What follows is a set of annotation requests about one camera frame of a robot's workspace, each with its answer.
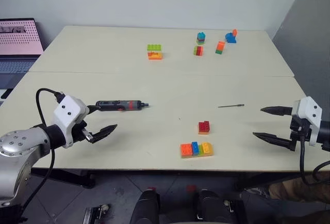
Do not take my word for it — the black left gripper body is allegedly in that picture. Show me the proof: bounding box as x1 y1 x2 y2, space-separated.
70 120 93 146

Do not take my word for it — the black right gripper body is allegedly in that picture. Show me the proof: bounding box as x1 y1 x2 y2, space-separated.
289 115 314 153

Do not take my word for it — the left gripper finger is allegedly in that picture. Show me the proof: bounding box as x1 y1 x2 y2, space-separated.
90 124 118 145
86 104 102 114

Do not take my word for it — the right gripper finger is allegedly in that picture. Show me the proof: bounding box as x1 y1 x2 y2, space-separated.
260 106 295 118
252 132 295 152

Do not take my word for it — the black red electric screwdriver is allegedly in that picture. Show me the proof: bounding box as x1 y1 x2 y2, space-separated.
95 100 151 113

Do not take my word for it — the brown cloth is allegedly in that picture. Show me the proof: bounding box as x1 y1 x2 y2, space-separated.
267 171 330 202

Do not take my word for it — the red orange brick block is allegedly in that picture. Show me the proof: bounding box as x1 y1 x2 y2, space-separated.
197 120 211 135

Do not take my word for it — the flat multicolour brick plate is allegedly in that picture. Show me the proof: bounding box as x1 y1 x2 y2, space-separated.
180 141 215 159

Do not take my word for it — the green orange brick stack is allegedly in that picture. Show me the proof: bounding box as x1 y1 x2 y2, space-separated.
146 43 164 61

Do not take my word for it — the dark rounded shape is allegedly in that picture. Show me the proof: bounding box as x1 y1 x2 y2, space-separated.
129 188 161 224
192 188 234 224

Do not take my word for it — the orange green brick block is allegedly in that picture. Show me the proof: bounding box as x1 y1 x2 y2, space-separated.
214 40 226 55

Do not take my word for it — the blue orange brick figure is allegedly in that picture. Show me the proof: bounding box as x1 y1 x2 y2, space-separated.
224 28 239 44

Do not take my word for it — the laptop with pink screen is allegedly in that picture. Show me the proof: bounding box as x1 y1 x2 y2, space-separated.
0 18 45 106

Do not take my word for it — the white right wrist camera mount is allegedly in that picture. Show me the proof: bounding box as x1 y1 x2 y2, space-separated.
293 96 323 147

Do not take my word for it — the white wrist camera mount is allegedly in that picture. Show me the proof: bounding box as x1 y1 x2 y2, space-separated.
53 95 89 149
293 96 323 147

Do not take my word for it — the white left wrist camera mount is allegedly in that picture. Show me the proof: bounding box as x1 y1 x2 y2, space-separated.
53 95 89 149

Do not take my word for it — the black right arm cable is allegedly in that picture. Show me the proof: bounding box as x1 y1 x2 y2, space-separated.
298 127 330 186

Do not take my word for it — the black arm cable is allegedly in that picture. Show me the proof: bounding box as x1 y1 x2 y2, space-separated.
19 88 65 224
298 127 330 186

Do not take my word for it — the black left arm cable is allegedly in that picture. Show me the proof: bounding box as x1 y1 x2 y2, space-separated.
19 88 65 224

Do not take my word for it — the metal floor bracket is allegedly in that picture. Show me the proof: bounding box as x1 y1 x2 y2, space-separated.
84 204 110 224

